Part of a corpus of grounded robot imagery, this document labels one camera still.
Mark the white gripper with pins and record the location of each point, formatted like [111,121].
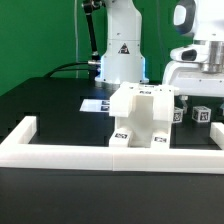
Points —
[191,81]

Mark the white chair seat part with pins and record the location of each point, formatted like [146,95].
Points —
[142,128]

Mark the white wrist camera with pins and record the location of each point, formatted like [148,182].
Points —
[191,53]

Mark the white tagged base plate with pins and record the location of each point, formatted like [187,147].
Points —
[95,105]

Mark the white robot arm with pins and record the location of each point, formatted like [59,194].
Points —
[203,20]

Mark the white U-shaped fence frame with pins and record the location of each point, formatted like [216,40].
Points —
[17,151]

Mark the white chair back part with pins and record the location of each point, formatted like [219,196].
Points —
[154,100]

